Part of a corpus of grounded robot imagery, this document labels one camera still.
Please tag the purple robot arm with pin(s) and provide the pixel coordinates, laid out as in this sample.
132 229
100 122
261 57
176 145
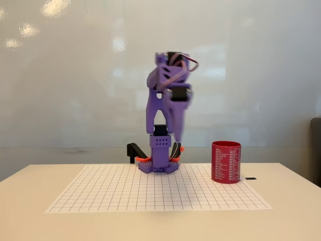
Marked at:
153 110

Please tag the red cup with white print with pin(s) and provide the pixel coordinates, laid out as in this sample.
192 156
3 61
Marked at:
225 163

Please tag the white grid paper sheet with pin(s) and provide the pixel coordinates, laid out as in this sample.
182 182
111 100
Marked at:
160 193

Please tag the dark grey chair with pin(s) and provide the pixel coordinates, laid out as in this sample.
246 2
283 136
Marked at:
316 153

